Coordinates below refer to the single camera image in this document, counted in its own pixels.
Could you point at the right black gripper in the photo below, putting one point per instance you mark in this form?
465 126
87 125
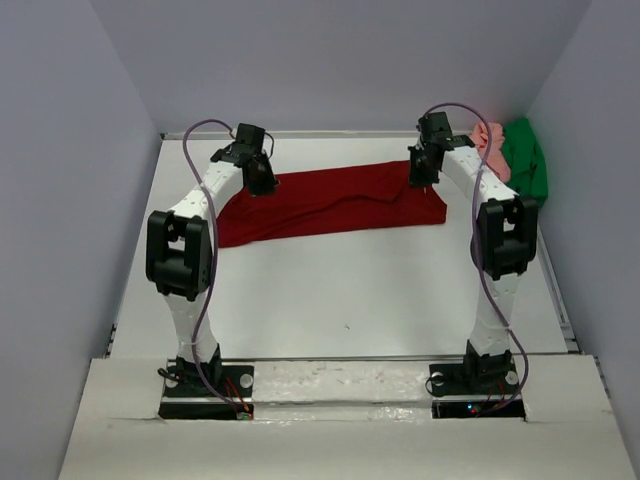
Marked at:
417 178

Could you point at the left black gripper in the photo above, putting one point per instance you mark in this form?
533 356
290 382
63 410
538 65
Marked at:
267 187

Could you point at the red t-shirt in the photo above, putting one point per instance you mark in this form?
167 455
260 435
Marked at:
337 200

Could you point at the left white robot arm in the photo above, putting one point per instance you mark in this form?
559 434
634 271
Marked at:
182 247

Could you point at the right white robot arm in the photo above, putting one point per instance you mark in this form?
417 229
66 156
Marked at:
503 244

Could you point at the pink t-shirt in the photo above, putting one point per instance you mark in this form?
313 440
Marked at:
488 140

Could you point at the green t-shirt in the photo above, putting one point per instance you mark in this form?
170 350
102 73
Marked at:
526 160

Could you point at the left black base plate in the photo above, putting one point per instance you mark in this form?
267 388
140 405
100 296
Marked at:
185 397

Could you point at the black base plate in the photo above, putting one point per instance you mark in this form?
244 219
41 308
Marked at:
453 397
185 397

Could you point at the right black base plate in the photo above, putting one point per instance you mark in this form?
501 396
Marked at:
453 397

